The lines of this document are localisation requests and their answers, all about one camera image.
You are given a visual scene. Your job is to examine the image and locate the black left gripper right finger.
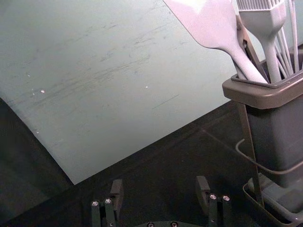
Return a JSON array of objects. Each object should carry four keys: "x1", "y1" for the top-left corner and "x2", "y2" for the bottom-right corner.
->
[{"x1": 196, "y1": 175, "x2": 232, "y2": 227}]

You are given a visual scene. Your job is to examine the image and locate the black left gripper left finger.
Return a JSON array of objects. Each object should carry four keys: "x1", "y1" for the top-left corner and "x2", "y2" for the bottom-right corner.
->
[{"x1": 91, "y1": 179, "x2": 125, "y2": 227}]

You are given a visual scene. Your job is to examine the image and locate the black table cloth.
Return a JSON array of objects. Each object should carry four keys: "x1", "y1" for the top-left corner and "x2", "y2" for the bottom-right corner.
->
[{"x1": 0, "y1": 42, "x2": 303, "y2": 227}]

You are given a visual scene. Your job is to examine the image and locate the black rack with steel bars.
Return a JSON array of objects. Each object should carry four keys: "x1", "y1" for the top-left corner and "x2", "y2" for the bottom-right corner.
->
[{"x1": 235, "y1": 103, "x2": 303, "y2": 226}]

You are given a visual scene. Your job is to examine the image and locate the dark grey utensil holder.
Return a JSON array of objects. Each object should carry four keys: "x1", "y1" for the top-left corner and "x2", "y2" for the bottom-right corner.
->
[{"x1": 222, "y1": 70, "x2": 303, "y2": 188}]

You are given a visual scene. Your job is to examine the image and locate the dark steel tongs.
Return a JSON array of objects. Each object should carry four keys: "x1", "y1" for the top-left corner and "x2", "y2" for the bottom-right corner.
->
[{"x1": 236, "y1": 20, "x2": 259, "y2": 65}]

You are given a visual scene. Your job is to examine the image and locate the grey silicone spatula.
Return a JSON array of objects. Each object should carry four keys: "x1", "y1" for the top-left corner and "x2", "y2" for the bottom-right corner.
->
[{"x1": 162, "y1": 0, "x2": 270, "y2": 84}]

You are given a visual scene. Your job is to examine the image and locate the grey silicone basting brush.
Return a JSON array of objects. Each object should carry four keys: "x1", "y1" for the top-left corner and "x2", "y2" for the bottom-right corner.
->
[{"x1": 236, "y1": 0, "x2": 288, "y2": 81}]

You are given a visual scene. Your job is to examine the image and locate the plain pale wall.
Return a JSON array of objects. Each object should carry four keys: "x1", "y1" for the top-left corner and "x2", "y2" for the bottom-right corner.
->
[{"x1": 0, "y1": 0, "x2": 303, "y2": 186}]

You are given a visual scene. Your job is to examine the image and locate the grey wire whisk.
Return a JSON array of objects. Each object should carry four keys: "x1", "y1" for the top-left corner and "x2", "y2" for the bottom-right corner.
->
[{"x1": 275, "y1": 0, "x2": 303, "y2": 78}]

